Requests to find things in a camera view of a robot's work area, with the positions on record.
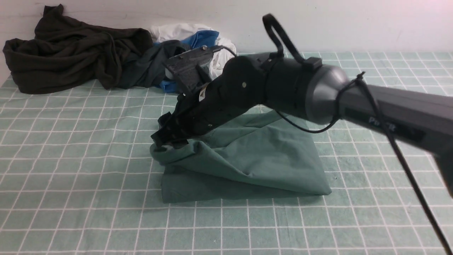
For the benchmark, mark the green checked tablecloth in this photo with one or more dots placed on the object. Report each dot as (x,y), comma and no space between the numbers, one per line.
(77,179)

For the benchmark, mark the blue crumpled garment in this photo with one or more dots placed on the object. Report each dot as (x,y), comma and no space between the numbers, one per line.
(200,38)

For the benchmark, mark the dark teal crumpled garment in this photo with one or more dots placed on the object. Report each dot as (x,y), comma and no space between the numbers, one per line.
(148,69)

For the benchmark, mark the green long-sleeve top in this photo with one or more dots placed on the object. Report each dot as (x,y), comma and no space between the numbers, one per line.
(254,156)

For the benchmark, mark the dark olive crumpled garment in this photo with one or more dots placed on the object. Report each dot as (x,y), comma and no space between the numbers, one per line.
(66,53)

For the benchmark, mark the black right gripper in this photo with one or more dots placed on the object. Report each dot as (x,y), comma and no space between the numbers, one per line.
(224,99)

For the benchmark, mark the white crumpled garment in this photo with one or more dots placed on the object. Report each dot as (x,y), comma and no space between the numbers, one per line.
(181,31)

